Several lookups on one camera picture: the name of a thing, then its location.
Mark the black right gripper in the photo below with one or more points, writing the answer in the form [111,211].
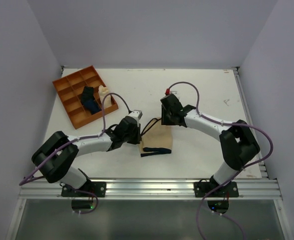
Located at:
[164,120]

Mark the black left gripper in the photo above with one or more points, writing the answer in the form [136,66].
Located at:
[138,136]

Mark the beige underwear with dark trim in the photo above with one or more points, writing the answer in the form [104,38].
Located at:
[156,139]

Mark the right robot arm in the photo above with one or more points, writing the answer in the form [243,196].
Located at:
[238,144]

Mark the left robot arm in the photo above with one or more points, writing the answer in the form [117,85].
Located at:
[57,154]

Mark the rolled navy underwear in tray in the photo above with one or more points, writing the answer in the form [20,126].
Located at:
[92,106]

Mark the rolled beige underwear in tray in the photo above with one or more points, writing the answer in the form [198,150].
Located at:
[105,98]

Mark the rolled black underwear in tray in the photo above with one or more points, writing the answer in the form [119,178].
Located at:
[87,94]

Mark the orange compartment tray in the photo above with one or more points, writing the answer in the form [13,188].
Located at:
[69,89]

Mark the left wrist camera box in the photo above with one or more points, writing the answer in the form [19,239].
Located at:
[136,115]

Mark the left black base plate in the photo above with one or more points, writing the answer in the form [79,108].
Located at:
[98,188]

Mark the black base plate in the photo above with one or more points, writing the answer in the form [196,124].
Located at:
[98,188]
[233,190]

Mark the aluminium right side rail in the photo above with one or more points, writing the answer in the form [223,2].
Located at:
[261,158]

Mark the aluminium rail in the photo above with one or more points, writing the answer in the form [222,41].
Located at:
[155,189]
[261,158]

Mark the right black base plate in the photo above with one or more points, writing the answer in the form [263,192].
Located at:
[233,190]

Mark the aluminium front rail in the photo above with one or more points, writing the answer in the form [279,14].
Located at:
[155,189]

